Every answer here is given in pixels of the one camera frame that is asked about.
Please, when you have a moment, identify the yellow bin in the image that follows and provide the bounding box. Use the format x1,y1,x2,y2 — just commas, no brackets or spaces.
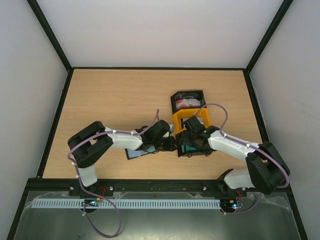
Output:
172,107,211,135

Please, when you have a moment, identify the red dotted card stack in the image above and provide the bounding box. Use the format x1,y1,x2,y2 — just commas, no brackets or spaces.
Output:
175,98,201,110

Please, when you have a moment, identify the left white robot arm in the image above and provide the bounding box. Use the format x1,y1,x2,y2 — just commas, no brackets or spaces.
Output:
67,119,178,188

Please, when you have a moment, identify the black bin with red cards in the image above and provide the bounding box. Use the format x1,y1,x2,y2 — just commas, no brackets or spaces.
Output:
170,90,206,114

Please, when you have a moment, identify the black bin with teal cards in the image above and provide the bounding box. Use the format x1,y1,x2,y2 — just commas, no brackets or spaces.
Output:
177,145,213,158

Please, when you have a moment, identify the black aluminium frame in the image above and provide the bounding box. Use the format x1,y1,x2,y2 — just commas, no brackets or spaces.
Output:
7,0,308,240

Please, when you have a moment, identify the black leather card holder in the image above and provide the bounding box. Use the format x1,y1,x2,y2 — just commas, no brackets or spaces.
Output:
125,147,159,160

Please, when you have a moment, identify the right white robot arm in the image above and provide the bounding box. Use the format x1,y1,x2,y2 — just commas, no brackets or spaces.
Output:
181,116,290,196

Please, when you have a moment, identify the light blue cable duct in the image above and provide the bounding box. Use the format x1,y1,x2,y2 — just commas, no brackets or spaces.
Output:
31,198,221,210

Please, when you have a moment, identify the teal card stack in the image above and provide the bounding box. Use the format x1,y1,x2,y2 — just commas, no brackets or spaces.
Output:
181,145,199,153

